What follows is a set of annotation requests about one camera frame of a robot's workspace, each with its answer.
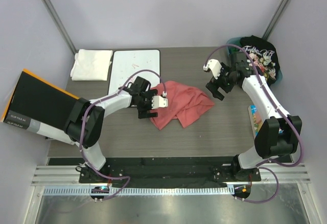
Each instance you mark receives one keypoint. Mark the aluminium frame rail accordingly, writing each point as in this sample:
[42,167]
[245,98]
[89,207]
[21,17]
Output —
[67,175]

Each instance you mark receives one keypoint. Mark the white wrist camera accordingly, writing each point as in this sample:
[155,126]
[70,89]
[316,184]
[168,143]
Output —
[159,102]
[213,66]

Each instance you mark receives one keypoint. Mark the black orange clip file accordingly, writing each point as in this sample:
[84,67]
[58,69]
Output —
[40,107]

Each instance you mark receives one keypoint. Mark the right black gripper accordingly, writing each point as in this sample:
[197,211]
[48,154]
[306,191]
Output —
[213,87]

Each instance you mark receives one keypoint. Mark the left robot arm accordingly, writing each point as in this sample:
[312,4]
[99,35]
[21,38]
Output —
[85,121]

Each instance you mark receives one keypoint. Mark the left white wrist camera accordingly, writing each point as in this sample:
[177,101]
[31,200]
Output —
[159,102]

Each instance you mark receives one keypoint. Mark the blue picture book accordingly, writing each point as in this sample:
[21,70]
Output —
[255,120]

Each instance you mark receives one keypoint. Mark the folded white t shirt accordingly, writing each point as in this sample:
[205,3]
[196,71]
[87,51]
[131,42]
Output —
[91,65]

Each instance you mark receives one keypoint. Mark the black floral t shirt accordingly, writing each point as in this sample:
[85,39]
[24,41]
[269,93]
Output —
[264,55]

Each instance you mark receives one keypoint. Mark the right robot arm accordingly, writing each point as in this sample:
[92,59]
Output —
[279,132]

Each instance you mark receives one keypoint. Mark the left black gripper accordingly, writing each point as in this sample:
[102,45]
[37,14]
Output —
[143,112]

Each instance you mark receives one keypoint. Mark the pink t shirt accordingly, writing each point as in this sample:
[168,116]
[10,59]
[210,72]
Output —
[185,103]

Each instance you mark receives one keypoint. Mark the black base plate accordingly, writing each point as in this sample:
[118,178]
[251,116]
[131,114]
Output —
[170,173]

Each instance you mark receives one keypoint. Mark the slotted cable duct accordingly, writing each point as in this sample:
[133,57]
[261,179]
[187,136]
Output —
[102,192]

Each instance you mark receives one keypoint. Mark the white dry-erase board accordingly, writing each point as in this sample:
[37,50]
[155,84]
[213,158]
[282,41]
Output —
[127,62]

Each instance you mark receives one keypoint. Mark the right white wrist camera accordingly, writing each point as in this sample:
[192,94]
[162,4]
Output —
[213,66]

